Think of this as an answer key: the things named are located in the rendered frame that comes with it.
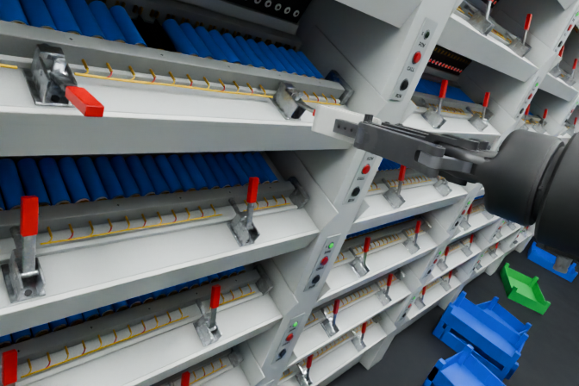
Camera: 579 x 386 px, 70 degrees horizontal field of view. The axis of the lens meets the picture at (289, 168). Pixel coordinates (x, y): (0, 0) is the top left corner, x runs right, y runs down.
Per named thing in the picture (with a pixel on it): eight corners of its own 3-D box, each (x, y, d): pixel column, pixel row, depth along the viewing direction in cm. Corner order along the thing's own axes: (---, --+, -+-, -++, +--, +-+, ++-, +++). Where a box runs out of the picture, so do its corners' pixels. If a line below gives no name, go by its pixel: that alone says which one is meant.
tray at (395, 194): (457, 202, 123) (493, 171, 116) (338, 238, 78) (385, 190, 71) (412, 153, 132) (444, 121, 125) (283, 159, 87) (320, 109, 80)
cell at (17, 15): (10, -3, 37) (28, 41, 34) (-15, -9, 35) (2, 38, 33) (14, -22, 36) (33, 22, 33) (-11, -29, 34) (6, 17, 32)
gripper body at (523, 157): (522, 238, 31) (408, 195, 36) (546, 221, 37) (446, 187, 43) (557, 139, 29) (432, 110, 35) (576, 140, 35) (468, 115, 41)
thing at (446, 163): (492, 184, 35) (476, 191, 31) (432, 166, 38) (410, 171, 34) (501, 157, 34) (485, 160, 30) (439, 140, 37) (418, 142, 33)
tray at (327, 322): (402, 299, 137) (432, 277, 129) (274, 376, 92) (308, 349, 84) (365, 249, 145) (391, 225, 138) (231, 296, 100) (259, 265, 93)
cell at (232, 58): (214, 42, 53) (238, 75, 51) (203, 40, 52) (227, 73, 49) (221, 30, 52) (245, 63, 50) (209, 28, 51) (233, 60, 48)
